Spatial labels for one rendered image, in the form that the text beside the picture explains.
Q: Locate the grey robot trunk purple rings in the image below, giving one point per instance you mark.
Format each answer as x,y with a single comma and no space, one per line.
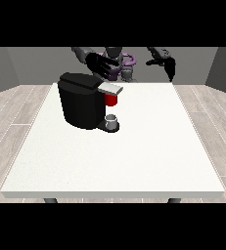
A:
114,50

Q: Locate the red pod holder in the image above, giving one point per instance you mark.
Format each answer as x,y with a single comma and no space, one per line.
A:
110,99

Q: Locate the dark table leg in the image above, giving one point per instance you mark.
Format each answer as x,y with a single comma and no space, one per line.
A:
50,200
174,200

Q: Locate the small grey cup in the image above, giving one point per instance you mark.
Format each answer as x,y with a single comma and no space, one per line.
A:
111,122

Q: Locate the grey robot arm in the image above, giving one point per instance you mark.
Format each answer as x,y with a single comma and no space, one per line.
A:
161,52
80,52

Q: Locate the black coffee machine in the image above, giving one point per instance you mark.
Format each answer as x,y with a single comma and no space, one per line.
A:
80,102

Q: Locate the pale grey machine lid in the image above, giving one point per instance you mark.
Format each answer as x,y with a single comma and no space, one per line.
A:
111,88

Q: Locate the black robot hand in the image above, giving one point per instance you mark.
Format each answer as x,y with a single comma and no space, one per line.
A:
170,66
96,62

